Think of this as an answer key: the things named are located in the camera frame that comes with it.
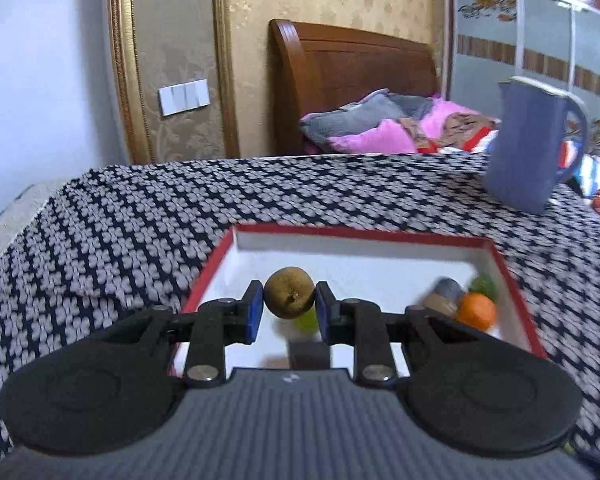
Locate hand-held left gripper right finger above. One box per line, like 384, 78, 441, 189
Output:
314, 281, 473, 390

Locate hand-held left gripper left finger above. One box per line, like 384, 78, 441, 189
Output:
100, 280, 265, 390

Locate large green tomato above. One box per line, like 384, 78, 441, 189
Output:
292, 306, 321, 334

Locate kiwi fruit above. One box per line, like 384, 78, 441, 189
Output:
263, 266, 316, 319

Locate red shallow box tray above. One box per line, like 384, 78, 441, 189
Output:
167, 223, 549, 379

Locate green cucumber piece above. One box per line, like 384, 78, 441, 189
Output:
422, 277, 469, 319

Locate orange mandarin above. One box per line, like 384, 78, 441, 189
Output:
456, 293, 497, 332

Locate small green tomato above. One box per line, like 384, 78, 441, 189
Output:
468, 272, 499, 299

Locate black floral tablecloth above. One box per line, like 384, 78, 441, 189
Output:
0, 152, 600, 478

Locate pile of bedding clothes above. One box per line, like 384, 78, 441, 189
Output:
300, 95, 503, 156

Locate wooden bed headboard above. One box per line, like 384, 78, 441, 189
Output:
269, 18, 442, 157

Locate blue plastic pitcher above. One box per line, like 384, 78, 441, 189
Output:
482, 76, 590, 215

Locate striped cloth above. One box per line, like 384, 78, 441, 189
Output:
555, 137, 600, 200

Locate sliding door wardrobe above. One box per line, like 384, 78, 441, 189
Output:
447, 0, 600, 161

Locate white wall light switch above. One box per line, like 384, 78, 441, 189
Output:
158, 78, 212, 117

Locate gold wall panel frame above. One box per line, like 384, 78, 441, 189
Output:
105, 0, 241, 165

